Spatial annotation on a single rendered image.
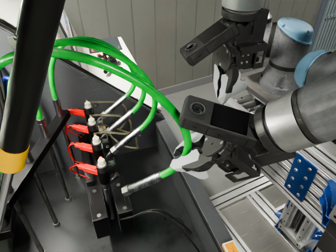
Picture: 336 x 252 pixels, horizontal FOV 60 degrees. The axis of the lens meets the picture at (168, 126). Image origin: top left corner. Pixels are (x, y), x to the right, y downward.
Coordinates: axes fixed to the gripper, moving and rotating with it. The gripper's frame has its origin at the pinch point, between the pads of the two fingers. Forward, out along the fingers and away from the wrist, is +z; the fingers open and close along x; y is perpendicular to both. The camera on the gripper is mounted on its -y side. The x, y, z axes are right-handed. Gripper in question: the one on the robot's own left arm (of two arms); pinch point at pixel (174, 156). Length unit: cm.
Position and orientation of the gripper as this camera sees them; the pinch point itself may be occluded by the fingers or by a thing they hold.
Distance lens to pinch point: 54.0
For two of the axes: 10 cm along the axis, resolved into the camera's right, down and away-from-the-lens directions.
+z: -6.2, 3.3, 7.1
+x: 2.7, -7.6, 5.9
